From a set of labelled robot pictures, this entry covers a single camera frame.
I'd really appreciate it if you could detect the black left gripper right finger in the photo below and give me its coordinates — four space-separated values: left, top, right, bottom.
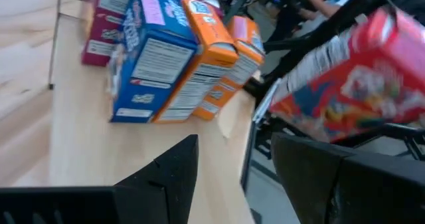
270 132 425 224

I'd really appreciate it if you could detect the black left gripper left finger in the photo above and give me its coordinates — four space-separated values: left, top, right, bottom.
0 134 199 224

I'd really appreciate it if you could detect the red Froot Loops cereal box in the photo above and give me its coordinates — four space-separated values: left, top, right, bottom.
269 7 425 144

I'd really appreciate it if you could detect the blue Frosted Flakes cereal box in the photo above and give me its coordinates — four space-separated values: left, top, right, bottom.
109 0 200 124

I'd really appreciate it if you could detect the orange Mini Wheats cereal box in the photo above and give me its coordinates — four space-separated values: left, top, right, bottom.
192 15 266 121
152 0 239 124

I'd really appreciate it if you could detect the wooden shelf with black legs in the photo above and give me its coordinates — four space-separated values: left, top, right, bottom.
48 0 264 224

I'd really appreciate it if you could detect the person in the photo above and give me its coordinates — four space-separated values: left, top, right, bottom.
288 0 348 21

